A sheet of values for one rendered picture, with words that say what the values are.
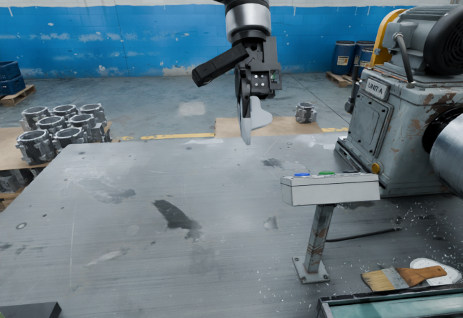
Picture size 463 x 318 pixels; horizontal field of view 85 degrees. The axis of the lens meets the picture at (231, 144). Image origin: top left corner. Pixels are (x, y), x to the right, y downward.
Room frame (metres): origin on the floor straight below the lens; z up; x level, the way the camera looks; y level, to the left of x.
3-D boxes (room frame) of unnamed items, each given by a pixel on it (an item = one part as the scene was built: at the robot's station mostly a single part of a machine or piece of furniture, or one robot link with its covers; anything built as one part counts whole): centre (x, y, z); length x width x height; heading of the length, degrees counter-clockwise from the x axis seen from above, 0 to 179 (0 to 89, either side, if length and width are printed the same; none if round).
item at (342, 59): (5.09, -2.62, 0.37); 1.20 x 0.80 x 0.74; 90
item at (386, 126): (0.82, -0.62, 0.99); 0.35 x 0.31 x 0.37; 5
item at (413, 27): (0.86, -0.58, 1.16); 0.33 x 0.26 x 0.42; 5
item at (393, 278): (0.37, -0.41, 0.80); 0.21 x 0.05 x 0.01; 100
